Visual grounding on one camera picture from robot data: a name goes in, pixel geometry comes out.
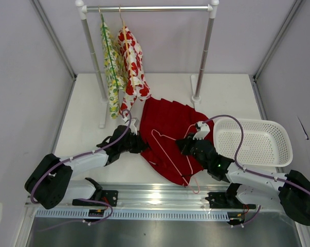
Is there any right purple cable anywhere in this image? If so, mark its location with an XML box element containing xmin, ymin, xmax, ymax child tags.
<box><xmin>195</xmin><ymin>114</ymin><xmax>310</xmax><ymax>228</ymax></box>

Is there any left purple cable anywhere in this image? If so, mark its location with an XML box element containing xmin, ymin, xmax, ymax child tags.
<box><xmin>30</xmin><ymin>109</ymin><xmax>134</xmax><ymax>230</ymax></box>

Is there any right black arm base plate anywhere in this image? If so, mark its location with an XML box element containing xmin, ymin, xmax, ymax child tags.
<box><xmin>205</xmin><ymin>192</ymin><xmax>256</xmax><ymax>209</ymax></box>

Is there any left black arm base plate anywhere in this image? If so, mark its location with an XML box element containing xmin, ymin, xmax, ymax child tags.
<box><xmin>72</xmin><ymin>190</ymin><xmax>119</xmax><ymax>207</ymax></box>

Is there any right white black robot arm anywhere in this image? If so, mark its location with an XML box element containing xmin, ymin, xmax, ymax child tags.
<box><xmin>176</xmin><ymin>136</ymin><xmax>310</xmax><ymax>226</ymax></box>

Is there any purple cable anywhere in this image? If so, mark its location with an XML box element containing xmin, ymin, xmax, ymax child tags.
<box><xmin>30</xmin><ymin>109</ymin><xmax>134</xmax><ymax>230</ymax></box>
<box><xmin>195</xmin><ymin>114</ymin><xmax>310</xmax><ymax>228</ymax></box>

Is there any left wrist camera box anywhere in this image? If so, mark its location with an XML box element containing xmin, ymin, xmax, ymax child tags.
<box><xmin>130</xmin><ymin>118</ymin><xmax>139</xmax><ymax>135</ymax></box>

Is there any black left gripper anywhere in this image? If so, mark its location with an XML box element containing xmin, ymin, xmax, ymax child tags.
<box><xmin>119</xmin><ymin>131</ymin><xmax>148</xmax><ymax>154</ymax></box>

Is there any red poppy floral garment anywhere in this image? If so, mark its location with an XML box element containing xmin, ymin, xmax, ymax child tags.
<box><xmin>117</xmin><ymin>26</ymin><xmax>151</xmax><ymax>116</ymax></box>

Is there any white perforated laundry basket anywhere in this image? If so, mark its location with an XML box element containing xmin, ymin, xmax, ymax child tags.
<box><xmin>213</xmin><ymin>117</ymin><xmax>293</xmax><ymax>167</ymax></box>

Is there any white clothes rack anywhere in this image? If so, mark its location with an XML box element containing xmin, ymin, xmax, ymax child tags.
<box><xmin>75</xmin><ymin>1</ymin><xmax>219</xmax><ymax>128</ymax></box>

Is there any pink wire hanger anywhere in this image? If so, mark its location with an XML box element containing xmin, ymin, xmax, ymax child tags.
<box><xmin>151</xmin><ymin>129</ymin><xmax>200</xmax><ymax>195</ymax></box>

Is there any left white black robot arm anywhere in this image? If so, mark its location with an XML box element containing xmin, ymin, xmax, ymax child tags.
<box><xmin>24</xmin><ymin>125</ymin><xmax>149</xmax><ymax>209</ymax></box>

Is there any aluminium table edge rail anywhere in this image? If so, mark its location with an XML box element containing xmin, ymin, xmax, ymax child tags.
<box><xmin>25</xmin><ymin>183</ymin><xmax>306</xmax><ymax>212</ymax></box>

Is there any yellow lemon floral garment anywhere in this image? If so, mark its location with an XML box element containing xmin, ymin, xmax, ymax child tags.
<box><xmin>100</xmin><ymin>14</ymin><xmax>126</xmax><ymax>119</ymax></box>

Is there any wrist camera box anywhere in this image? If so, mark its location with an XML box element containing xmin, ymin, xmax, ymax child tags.
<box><xmin>193</xmin><ymin>121</ymin><xmax>210</xmax><ymax>140</ymax></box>
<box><xmin>130</xmin><ymin>118</ymin><xmax>139</xmax><ymax>135</ymax></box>

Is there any green hanger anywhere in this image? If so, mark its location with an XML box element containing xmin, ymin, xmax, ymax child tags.
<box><xmin>100</xmin><ymin>14</ymin><xmax>118</xmax><ymax>89</ymax></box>

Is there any white slotted cable duct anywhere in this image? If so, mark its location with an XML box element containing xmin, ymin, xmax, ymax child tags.
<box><xmin>35</xmin><ymin>208</ymin><xmax>229</xmax><ymax>222</ymax></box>

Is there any wooden hanger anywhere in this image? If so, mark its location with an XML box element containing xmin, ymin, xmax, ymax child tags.
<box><xmin>119</xmin><ymin>5</ymin><xmax>135</xmax><ymax>90</ymax></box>

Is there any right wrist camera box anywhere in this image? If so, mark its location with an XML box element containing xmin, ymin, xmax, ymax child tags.
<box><xmin>193</xmin><ymin>121</ymin><xmax>210</xmax><ymax>140</ymax></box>

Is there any red skirt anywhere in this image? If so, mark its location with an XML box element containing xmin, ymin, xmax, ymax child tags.
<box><xmin>139</xmin><ymin>97</ymin><xmax>208</xmax><ymax>186</ymax></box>

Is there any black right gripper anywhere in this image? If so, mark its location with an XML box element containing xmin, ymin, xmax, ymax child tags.
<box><xmin>176</xmin><ymin>132</ymin><xmax>209</xmax><ymax>169</ymax></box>

